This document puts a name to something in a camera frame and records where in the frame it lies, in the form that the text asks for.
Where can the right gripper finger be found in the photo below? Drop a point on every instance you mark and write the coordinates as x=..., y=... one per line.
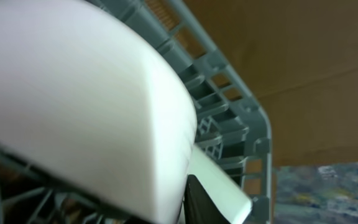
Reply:
x=198, y=207

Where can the pink bowl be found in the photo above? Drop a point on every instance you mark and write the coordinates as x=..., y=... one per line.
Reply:
x=88, y=100

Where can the grey dishwasher rack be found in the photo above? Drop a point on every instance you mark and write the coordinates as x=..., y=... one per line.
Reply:
x=232, y=128

